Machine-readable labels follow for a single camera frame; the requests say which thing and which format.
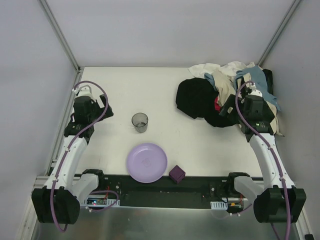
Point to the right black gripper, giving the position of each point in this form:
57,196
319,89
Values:
227,110

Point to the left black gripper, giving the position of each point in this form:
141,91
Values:
104,107

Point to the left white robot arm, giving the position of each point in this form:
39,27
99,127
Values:
59,200

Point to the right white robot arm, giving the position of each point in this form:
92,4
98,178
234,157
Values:
279,200

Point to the red cloth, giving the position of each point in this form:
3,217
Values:
217,107

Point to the beige cloth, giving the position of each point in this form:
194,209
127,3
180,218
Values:
225,88

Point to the blue cloth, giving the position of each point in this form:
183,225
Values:
256,75

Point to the white cloth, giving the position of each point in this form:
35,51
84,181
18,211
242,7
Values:
230,69

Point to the black flower print cloth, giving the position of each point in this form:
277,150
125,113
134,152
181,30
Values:
269,80

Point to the grey translucent cup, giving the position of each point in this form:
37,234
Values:
140,122

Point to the lilac plastic plate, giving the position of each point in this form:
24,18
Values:
146,163

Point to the purple toy block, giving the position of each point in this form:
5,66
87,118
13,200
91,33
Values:
176,174

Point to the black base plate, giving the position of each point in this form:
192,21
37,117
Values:
193,192

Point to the left aluminium frame post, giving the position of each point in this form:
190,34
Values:
59,34

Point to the aluminium frame post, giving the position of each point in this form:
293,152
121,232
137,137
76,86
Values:
279,31
59,34

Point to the right aluminium frame post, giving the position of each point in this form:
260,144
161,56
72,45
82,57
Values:
279,31

